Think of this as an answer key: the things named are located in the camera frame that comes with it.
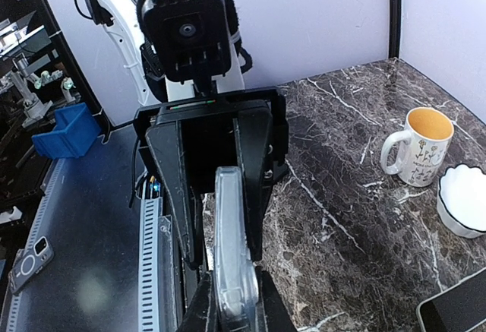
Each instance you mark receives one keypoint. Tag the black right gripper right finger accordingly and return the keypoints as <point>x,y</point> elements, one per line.
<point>271,313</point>

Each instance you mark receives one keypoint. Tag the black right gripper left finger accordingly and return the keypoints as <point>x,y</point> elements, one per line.
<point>202,314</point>

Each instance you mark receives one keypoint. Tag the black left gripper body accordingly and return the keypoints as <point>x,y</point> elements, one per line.
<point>198,135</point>

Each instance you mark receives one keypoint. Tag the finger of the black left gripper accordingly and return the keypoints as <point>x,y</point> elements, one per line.
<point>253,129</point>
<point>165,142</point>

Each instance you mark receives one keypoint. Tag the clear magsafe phone case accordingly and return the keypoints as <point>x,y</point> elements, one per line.
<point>234,272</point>

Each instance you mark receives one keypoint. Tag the black phone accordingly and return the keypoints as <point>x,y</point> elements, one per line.
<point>459,308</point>

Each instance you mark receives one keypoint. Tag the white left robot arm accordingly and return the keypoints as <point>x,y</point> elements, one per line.
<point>119,20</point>

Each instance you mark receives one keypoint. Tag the phone with magsafe case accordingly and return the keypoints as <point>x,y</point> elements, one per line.
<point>30,264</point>

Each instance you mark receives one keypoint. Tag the blue plastic bin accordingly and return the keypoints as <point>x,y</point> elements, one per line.
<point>73,135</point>

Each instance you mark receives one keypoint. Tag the white floral mug orange inside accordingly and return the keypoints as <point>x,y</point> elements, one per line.
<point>416,153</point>

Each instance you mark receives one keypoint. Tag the white scalloped dish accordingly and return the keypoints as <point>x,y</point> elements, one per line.
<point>461,201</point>

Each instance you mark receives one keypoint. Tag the white slotted cable duct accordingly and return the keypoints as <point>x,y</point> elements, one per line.
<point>102,276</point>

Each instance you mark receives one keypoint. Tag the black left frame post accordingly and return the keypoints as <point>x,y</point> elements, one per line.
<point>394,28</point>

